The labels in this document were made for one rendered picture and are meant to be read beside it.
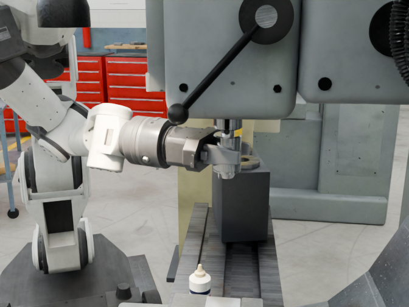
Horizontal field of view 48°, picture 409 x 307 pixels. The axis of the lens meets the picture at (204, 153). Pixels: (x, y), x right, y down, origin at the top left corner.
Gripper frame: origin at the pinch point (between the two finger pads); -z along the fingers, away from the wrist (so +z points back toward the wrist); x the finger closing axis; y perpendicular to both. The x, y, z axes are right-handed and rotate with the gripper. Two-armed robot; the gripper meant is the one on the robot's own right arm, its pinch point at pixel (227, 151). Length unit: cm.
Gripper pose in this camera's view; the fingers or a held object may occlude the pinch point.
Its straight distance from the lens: 77.5
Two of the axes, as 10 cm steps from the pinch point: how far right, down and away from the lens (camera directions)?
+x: 3.9, -2.7, 8.8
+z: -9.2, -1.2, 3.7
